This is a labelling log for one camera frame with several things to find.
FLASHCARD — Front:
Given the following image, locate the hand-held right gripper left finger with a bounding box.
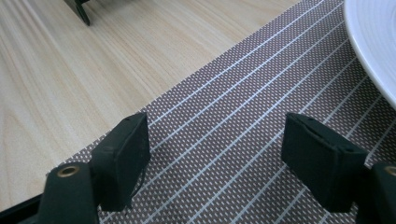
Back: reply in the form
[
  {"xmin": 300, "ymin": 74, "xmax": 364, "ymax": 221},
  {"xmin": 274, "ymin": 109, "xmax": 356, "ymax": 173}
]
[{"xmin": 88, "ymin": 112, "xmax": 151, "ymax": 213}]

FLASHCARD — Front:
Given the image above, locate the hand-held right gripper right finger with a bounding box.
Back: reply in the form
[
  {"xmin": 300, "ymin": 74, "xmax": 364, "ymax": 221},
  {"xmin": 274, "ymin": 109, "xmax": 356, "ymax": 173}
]
[{"xmin": 281, "ymin": 112, "xmax": 370, "ymax": 214}]

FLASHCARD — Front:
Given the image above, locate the brown striped woven placemat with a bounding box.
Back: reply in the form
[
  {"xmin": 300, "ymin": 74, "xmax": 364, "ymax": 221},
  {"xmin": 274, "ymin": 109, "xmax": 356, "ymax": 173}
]
[{"xmin": 60, "ymin": 0, "xmax": 396, "ymax": 224}]

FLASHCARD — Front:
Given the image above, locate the white plate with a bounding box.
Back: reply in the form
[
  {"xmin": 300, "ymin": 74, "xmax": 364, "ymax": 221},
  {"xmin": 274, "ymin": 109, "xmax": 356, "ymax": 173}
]
[{"xmin": 343, "ymin": 0, "xmax": 396, "ymax": 110}]

